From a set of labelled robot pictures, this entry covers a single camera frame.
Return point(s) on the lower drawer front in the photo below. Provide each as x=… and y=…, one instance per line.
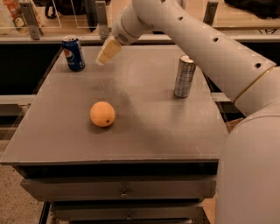
x=127, y=211

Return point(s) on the middle metal bracket post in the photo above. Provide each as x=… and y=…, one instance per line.
x=101, y=12

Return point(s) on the metal bracket post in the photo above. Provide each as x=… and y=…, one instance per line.
x=210, y=12
x=30, y=19
x=101, y=12

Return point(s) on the blue pepsi can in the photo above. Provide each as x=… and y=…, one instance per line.
x=72, y=50

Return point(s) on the drawer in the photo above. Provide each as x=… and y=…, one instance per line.
x=127, y=211
x=120, y=188

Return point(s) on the black bag on shelf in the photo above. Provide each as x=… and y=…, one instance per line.
x=64, y=7

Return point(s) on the upper drawer front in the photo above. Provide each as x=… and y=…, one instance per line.
x=120, y=188

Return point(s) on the silver drink can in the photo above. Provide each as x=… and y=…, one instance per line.
x=184, y=79

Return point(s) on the orange labelled bag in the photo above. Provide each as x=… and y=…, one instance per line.
x=17, y=15

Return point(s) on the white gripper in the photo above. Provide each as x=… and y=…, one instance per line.
x=122, y=30

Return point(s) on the orange fruit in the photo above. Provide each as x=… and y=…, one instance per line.
x=102, y=114

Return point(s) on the left metal bracket post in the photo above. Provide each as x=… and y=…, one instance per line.
x=30, y=19

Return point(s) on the right metal bracket post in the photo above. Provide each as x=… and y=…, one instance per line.
x=210, y=12

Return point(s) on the grey drawer cabinet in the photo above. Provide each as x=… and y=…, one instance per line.
x=155, y=133

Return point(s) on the dark cloth top right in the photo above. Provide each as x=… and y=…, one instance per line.
x=261, y=8

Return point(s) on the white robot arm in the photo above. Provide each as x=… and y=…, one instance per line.
x=248, y=178

